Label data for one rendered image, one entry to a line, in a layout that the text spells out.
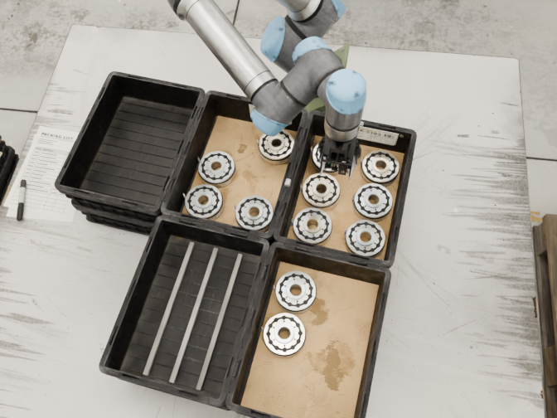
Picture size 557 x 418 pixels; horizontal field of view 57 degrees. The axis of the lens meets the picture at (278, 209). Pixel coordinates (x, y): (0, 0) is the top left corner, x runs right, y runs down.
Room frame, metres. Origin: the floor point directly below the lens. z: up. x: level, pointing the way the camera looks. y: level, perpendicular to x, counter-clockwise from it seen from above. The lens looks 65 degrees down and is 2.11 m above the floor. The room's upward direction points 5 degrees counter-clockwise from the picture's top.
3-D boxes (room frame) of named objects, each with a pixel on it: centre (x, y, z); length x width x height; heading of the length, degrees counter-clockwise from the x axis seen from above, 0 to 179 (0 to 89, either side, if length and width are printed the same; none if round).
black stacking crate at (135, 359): (0.32, 0.23, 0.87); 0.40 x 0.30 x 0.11; 160
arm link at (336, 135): (0.60, -0.15, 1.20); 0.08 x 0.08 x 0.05
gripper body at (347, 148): (0.60, -0.15, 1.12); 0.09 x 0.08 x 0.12; 163
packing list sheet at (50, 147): (0.85, 0.71, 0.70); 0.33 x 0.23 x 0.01; 168
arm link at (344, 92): (0.61, -0.15, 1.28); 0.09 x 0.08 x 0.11; 23
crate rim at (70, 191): (0.80, 0.38, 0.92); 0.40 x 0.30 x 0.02; 160
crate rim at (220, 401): (0.32, 0.23, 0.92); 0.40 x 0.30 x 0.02; 160
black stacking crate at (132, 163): (0.80, 0.38, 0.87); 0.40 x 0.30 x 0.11; 160
